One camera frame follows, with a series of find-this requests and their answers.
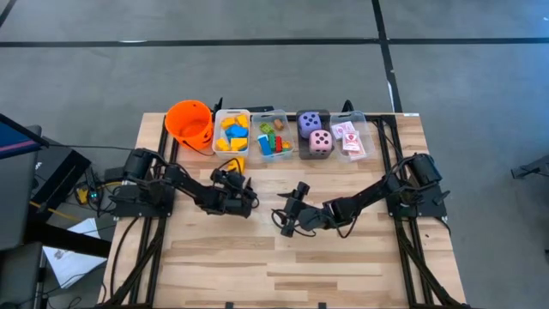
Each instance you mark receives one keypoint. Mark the yellow connector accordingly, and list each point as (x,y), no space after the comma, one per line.
(82,196)

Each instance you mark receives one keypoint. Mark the long blue plate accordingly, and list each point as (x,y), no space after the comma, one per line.
(264,145)

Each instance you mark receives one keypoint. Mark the long blue studded block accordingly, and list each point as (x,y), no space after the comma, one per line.
(242,131)

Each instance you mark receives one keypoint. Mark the black aluminium frame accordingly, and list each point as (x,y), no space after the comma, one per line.
(407,266)
(153,274)

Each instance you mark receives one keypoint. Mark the clear plastic bin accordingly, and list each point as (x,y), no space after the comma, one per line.
(366,133)
(257,118)

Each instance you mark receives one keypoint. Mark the white paper sheet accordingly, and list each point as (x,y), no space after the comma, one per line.
(73,262)

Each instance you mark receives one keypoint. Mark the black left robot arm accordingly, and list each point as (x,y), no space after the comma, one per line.
(184,184)

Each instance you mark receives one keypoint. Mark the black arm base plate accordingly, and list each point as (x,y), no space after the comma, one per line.
(429,206)
(128,210)

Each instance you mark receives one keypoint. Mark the yellow L-shaped toy block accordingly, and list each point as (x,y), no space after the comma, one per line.
(227,122)

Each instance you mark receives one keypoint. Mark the red studded brick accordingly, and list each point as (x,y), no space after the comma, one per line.
(279,144)

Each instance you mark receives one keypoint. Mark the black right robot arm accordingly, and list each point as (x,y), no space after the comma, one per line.
(377,189)

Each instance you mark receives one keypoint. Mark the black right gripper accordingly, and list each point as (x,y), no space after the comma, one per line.
(306,212)

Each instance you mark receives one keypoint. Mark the small yellow rounded brick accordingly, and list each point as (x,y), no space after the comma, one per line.
(286,145)

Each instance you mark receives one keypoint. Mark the dark green studded brick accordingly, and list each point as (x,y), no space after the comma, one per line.
(272,141)

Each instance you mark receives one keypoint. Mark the lime green studded brick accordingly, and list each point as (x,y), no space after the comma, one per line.
(266,128)

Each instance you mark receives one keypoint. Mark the card box with heart print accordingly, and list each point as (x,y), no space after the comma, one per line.
(351,139)

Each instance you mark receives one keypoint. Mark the small yellow toy block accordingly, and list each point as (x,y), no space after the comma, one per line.
(222,144)

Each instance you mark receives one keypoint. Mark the monitor with blue screen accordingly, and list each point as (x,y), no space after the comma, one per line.
(17,139)

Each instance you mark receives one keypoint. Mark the dark grey plastic bin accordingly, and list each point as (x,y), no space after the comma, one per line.
(302,148)

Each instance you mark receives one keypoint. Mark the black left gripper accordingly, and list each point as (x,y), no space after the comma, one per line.
(233,189)

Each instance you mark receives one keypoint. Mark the dark grey cabinet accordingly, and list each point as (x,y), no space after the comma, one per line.
(17,193)

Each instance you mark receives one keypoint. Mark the black floor beam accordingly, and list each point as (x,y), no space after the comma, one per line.
(68,242)

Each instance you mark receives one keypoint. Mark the blue clover-shaped toy block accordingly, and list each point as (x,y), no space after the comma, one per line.
(231,131)

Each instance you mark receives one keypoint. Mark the white plastic bin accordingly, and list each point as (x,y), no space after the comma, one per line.
(218,116)

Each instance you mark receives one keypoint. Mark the pink foam dice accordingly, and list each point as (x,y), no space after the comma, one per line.
(320,142)

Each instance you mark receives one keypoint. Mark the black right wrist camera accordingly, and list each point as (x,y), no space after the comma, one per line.
(301,189)

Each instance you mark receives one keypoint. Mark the purple foam dice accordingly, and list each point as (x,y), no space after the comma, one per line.
(309,124)

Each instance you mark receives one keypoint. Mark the orange plastic bucket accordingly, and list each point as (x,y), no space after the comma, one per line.
(188,122)

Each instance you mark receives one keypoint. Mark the brown round wooden piece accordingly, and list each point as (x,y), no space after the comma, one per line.
(279,124)

